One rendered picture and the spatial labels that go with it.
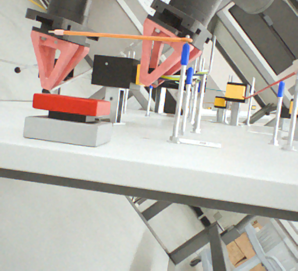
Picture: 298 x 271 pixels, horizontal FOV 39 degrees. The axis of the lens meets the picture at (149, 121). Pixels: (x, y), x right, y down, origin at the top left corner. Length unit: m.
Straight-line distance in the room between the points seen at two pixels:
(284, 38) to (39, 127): 1.37
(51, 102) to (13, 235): 0.47
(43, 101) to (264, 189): 0.17
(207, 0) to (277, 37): 1.10
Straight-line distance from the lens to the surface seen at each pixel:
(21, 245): 0.77
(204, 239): 1.48
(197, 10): 0.54
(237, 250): 8.33
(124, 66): 0.55
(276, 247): 4.54
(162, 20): 0.55
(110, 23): 8.42
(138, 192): 0.42
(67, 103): 0.32
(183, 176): 0.27
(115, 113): 0.57
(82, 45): 0.61
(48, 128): 0.32
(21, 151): 0.29
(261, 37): 1.61
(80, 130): 0.31
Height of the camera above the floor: 1.17
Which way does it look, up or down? 6 degrees down
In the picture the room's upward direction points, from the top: 54 degrees clockwise
